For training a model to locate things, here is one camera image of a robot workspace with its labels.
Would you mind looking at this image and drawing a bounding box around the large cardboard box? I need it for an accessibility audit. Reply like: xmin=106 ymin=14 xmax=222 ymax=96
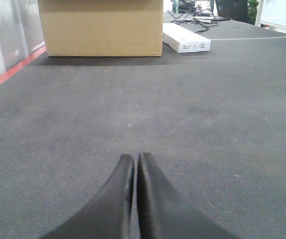
xmin=37 ymin=0 xmax=163 ymax=57

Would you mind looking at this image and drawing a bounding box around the long white carton box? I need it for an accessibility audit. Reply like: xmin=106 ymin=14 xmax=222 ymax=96
xmin=163 ymin=23 xmax=211 ymax=53

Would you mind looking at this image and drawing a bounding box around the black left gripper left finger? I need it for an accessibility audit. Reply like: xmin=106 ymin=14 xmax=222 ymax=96
xmin=42 ymin=154 xmax=134 ymax=239

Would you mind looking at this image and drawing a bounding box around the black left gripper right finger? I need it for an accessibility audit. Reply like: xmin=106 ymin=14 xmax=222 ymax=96
xmin=137 ymin=152 xmax=237 ymax=239

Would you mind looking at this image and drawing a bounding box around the black cables bundle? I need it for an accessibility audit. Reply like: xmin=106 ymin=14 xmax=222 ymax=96
xmin=167 ymin=8 xmax=233 ymax=33

